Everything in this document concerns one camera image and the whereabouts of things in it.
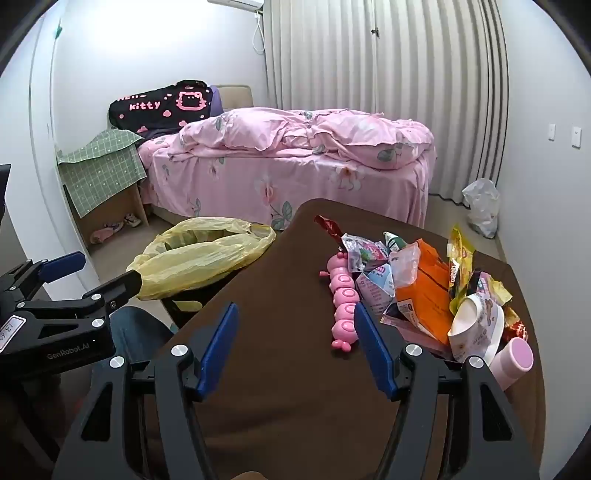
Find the red orange wrapper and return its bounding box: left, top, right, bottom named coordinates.
left=503, top=307, right=529, bottom=342

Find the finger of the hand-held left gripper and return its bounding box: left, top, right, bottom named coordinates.
left=0, top=251, right=86, bottom=305
left=14, top=270, right=143, bottom=334

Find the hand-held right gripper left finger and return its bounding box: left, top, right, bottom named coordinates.
left=53, top=302, right=241, bottom=480

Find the person's leg in jeans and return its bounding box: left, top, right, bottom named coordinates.
left=108, top=305, right=176, bottom=365

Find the clear plastic wrapper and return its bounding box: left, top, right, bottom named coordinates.
left=388, top=242, right=421, bottom=287

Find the yellow pink wrapper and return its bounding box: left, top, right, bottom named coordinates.
left=478, top=270, right=513, bottom=308

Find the white plastic bag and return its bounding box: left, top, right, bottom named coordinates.
left=462, top=178, right=501, bottom=238

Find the brown nightstand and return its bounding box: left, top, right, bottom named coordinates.
left=65, top=180, right=151, bottom=247

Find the beige headboard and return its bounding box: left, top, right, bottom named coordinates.
left=215, top=84, right=254, bottom=114

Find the beige pleated curtain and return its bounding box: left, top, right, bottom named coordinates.
left=264, top=0, right=511, bottom=204

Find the black Hello Kitty pillow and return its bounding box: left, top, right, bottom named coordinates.
left=108, top=80, right=218, bottom=134

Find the orange packet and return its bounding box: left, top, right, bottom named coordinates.
left=394, top=239, right=455, bottom=347

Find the bin with yellow bag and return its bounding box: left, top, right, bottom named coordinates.
left=126, top=217, right=278, bottom=330

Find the yellow snack packet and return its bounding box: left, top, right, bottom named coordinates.
left=445, top=226, right=476, bottom=315

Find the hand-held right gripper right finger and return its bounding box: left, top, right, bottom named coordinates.
left=352, top=301, right=541, bottom=480

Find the white air conditioner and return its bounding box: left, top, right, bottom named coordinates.
left=207, top=0, right=265, bottom=11

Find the pink floral duvet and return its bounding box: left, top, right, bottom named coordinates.
left=178, top=109, right=435, bottom=172

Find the white paper cup wrapper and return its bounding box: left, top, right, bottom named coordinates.
left=448, top=293, right=506, bottom=363

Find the dark red foil wrapper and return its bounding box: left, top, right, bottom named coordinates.
left=314, top=215, right=345, bottom=241

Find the pink foil wrapper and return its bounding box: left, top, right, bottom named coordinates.
left=379, top=300, right=455, bottom=363

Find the bed with pink floral sheet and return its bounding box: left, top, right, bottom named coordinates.
left=139, top=138, right=437, bottom=232

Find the pink slipper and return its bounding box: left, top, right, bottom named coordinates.
left=90, top=222, right=125, bottom=244

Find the small pink object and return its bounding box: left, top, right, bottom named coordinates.
left=488, top=337, right=535, bottom=391

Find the green checked cloth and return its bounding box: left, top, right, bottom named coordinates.
left=56, top=129, right=147, bottom=217

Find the pink caterpillar toy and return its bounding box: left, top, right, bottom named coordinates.
left=318, top=251, right=365, bottom=354

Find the clear pink green snack packet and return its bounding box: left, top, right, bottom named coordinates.
left=342, top=233, right=391, bottom=273

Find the white air conditioner cord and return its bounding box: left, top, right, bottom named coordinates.
left=253, top=11, right=267, bottom=54

